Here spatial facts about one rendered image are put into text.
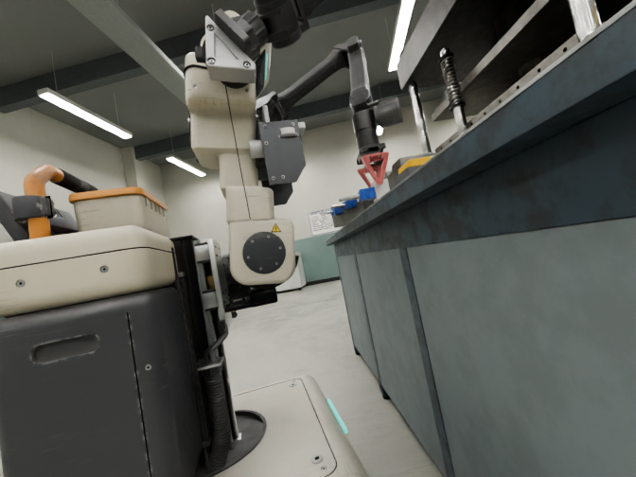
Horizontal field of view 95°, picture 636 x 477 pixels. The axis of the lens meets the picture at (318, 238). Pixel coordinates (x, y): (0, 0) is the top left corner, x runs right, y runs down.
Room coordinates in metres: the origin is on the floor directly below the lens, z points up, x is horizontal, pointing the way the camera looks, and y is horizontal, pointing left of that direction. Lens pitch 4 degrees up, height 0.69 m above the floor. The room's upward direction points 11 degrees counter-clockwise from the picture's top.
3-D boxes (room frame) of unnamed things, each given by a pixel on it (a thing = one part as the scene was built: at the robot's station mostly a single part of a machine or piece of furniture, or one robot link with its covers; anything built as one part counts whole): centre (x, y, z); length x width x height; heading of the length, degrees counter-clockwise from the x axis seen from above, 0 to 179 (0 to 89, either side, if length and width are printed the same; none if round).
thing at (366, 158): (0.74, -0.18, 0.89); 0.07 x 0.07 x 0.09; 89
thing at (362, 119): (0.76, -0.18, 1.02); 0.07 x 0.06 x 0.07; 70
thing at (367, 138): (0.76, -0.18, 0.96); 0.10 x 0.07 x 0.07; 179
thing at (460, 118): (1.66, -0.94, 1.10); 0.05 x 0.05 x 1.30
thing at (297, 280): (7.71, 1.32, 0.47); 1.52 x 0.77 x 0.94; 84
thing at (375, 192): (0.76, -0.14, 0.83); 0.13 x 0.05 x 0.05; 89
